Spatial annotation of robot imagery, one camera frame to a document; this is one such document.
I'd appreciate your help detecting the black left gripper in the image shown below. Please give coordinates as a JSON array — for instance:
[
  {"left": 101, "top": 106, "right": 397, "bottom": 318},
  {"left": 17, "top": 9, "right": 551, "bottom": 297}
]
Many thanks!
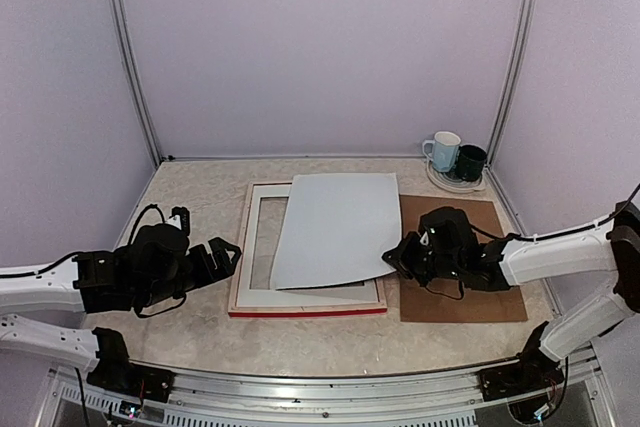
[{"left": 136, "top": 237, "right": 241, "bottom": 308}]

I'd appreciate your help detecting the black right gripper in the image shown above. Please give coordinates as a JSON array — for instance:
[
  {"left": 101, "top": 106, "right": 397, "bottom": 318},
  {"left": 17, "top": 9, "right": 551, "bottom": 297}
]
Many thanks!
[{"left": 383, "top": 230, "right": 463, "bottom": 287}]

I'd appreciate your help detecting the red sunset photo white border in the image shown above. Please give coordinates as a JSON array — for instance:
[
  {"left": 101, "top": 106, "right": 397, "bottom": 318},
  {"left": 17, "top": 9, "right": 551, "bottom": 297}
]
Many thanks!
[{"left": 270, "top": 173, "right": 402, "bottom": 290}]

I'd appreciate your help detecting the red wooden picture frame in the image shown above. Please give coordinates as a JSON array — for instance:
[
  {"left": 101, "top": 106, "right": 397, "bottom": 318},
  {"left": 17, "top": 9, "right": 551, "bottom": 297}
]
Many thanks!
[{"left": 227, "top": 181, "right": 388, "bottom": 319}]

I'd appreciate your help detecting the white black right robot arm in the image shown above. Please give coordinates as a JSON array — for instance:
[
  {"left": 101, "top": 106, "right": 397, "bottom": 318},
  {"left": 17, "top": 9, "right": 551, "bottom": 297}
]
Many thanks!
[{"left": 382, "top": 201, "right": 639, "bottom": 391}]

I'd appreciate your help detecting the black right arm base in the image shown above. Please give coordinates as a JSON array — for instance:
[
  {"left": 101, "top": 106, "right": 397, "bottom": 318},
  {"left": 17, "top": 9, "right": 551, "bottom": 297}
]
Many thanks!
[{"left": 478, "top": 337, "right": 565, "bottom": 402}]

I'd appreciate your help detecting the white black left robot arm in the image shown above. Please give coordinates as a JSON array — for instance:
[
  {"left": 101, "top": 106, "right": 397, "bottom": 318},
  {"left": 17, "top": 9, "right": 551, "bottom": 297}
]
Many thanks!
[{"left": 1, "top": 223, "right": 242, "bottom": 392}]

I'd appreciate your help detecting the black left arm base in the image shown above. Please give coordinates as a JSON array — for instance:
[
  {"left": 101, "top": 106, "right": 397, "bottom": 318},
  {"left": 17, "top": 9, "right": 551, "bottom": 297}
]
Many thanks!
[{"left": 87, "top": 327, "right": 175, "bottom": 403}]

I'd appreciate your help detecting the white plate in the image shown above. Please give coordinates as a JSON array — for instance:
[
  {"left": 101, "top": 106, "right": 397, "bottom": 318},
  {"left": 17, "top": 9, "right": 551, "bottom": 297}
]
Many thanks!
[{"left": 426, "top": 160, "right": 486, "bottom": 194}]

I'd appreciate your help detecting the light blue mug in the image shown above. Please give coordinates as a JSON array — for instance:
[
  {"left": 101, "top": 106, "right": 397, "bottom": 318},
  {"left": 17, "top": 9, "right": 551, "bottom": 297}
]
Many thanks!
[{"left": 421, "top": 131, "right": 461, "bottom": 173}]

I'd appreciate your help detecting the dark green mug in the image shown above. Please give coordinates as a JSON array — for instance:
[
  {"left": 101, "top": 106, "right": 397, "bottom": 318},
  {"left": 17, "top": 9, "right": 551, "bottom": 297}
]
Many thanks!
[{"left": 455, "top": 144, "right": 487, "bottom": 182}]

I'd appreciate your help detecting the brown frame backing board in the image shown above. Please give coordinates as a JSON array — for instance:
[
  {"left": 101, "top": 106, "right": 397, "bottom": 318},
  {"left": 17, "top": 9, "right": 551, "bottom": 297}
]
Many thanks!
[{"left": 399, "top": 195, "right": 530, "bottom": 324}]

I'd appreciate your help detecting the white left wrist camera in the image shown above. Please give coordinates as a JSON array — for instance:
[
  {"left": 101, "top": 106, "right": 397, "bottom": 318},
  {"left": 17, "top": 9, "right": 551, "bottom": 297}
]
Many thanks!
[{"left": 167, "top": 206, "right": 191, "bottom": 235}]

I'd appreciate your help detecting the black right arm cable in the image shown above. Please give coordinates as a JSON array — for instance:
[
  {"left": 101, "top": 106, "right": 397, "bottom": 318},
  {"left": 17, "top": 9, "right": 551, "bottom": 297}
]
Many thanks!
[{"left": 469, "top": 181, "right": 640, "bottom": 243}]

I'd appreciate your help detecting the aluminium front rail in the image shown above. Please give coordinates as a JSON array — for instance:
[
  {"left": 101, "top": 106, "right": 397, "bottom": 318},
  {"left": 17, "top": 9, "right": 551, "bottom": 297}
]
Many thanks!
[{"left": 37, "top": 344, "right": 616, "bottom": 427}]

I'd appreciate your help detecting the right aluminium corner post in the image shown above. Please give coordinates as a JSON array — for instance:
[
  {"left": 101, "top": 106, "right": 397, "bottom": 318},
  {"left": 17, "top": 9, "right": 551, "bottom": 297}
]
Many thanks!
[{"left": 486, "top": 0, "right": 536, "bottom": 169}]

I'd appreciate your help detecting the aluminium corner post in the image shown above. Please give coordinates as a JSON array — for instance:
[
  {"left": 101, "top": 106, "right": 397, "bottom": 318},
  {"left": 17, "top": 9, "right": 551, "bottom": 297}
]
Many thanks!
[
  {"left": 486, "top": 0, "right": 536, "bottom": 169},
  {"left": 108, "top": 0, "right": 164, "bottom": 169}
]

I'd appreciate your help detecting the left aluminium corner post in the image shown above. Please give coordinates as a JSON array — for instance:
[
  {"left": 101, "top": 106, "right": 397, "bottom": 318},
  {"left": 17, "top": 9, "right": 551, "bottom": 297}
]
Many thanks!
[{"left": 108, "top": 0, "right": 164, "bottom": 169}]

